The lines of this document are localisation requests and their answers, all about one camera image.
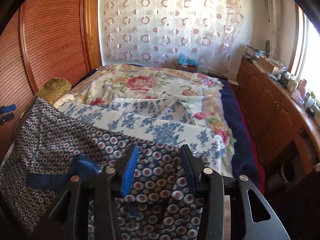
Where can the cardboard box on dresser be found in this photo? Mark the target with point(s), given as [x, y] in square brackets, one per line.
[267, 65]

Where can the navy patterned silk garment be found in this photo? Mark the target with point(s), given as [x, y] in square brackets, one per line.
[51, 147]

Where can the wooden dresser cabinet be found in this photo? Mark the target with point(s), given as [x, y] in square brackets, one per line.
[274, 119]

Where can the pink bottle on dresser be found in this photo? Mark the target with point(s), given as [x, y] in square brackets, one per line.
[300, 92]

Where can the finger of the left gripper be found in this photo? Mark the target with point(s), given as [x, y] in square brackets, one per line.
[7, 109]
[6, 118]

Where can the blue floral white sheet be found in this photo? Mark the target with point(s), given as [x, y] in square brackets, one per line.
[164, 121]

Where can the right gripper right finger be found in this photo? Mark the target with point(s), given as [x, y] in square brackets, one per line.
[251, 216]

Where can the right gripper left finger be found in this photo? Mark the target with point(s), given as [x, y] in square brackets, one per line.
[67, 217]

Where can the wooden wardrobe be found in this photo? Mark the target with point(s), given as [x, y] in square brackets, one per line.
[42, 40]

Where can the gold brown patterned pillow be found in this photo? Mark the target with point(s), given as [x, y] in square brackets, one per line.
[54, 89]

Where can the navy blue bedspread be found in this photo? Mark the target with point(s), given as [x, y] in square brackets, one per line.
[240, 134]

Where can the pink floral blanket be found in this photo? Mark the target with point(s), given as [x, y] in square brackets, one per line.
[166, 94]

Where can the teal item on box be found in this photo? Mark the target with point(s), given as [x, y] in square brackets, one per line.
[185, 62]

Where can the sheer circle pattern curtain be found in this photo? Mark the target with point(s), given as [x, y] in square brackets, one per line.
[158, 32]

